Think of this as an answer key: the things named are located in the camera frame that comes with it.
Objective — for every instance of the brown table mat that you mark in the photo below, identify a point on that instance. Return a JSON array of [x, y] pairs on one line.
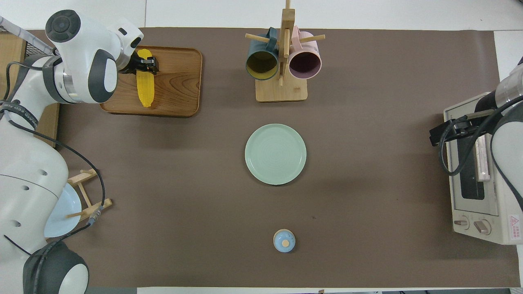
[[204, 183]]

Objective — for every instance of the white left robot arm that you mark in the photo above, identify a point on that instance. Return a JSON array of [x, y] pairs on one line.
[[28, 183]]

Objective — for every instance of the pale green plate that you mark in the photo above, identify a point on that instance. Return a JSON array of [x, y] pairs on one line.
[[276, 154]]

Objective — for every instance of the wooden tray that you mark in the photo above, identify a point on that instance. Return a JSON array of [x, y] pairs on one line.
[[179, 81]]

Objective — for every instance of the white checked cloth liner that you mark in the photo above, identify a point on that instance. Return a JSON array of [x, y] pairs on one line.
[[24, 34]]

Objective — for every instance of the beige toaster oven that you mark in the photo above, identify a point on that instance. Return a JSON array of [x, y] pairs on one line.
[[510, 228]]

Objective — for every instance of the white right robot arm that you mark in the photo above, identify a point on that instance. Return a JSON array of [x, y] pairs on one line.
[[506, 151]]

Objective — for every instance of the small blue lid wooden knob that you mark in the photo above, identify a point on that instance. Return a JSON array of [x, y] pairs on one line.
[[284, 241]]

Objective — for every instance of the dark teal mug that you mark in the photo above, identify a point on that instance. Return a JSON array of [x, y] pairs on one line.
[[261, 65]]

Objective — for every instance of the yellow corn cob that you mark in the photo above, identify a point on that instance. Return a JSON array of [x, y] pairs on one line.
[[146, 90]]

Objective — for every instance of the pink mug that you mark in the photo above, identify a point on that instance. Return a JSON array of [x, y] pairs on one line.
[[304, 65]]

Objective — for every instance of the light blue plate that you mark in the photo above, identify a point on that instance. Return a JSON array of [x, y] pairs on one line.
[[65, 212]]

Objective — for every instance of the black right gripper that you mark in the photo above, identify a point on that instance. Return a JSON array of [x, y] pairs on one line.
[[463, 125]]

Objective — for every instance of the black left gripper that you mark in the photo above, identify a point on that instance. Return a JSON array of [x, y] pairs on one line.
[[132, 65]]

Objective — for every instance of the wooden plate rack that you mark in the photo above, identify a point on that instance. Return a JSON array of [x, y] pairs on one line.
[[96, 207]]

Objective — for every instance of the wooden mug tree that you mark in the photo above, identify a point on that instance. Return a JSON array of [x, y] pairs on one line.
[[282, 92]]

